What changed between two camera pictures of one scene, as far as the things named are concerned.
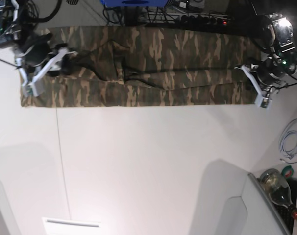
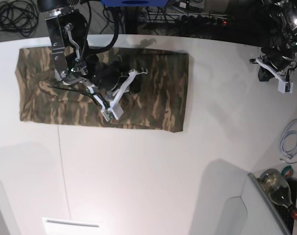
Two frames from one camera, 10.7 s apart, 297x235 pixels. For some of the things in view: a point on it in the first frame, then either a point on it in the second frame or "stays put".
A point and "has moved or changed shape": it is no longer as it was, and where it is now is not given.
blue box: x=135 y=3 stays put
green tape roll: x=287 y=171 stays put
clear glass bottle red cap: x=278 y=191 stays put
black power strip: x=199 y=20 stays put
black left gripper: x=35 y=50 -> x=106 y=75
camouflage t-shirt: x=150 y=67 has moved or changed shape
